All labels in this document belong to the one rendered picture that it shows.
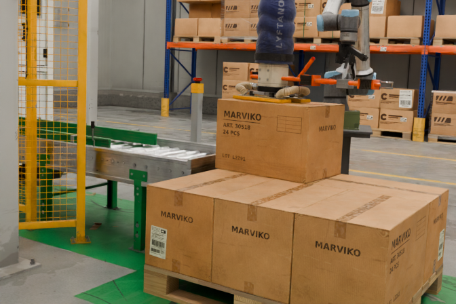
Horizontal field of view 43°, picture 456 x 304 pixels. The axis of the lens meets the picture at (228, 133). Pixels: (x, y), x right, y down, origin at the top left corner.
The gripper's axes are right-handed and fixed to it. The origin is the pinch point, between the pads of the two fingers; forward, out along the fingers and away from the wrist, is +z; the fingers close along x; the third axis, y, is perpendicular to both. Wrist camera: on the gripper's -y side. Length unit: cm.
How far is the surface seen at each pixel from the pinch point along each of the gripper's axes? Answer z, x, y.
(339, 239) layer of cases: 63, 79, -32
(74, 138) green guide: 47, 27, 181
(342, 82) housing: 1.3, 11.0, -0.6
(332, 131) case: 28.6, -3.1, 9.4
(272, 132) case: 29.5, 21.7, 32.7
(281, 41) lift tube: -19.3, 8.9, 37.3
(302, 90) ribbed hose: 6.8, 2.5, 26.1
